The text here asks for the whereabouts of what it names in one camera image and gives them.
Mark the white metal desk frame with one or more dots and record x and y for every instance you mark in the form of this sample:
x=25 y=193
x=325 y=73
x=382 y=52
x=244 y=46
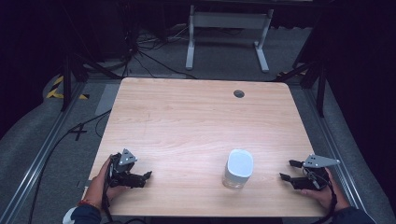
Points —
x=229 y=20

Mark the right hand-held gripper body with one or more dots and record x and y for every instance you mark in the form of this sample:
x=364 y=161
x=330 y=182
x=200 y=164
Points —
x=314 y=180

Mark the yellow black hazard tape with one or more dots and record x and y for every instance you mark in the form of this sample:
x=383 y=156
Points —
x=56 y=90

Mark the aluminium floor rail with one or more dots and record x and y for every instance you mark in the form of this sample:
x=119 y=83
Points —
x=37 y=157
x=331 y=137

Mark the person's left hand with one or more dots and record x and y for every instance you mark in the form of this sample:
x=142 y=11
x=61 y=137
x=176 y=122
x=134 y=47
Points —
x=98 y=186

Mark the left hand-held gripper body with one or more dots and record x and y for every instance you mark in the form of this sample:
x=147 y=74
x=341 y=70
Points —
x=123 y=170

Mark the white plastic cup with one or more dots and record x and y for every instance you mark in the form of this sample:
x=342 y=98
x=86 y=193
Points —
x=238 y=168

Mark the person's right hand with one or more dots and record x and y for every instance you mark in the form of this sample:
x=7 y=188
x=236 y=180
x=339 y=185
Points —
x=327 y=196

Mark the black metal stand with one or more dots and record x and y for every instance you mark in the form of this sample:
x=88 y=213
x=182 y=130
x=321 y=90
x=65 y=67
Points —
x=66 y=84
x=320 y=84

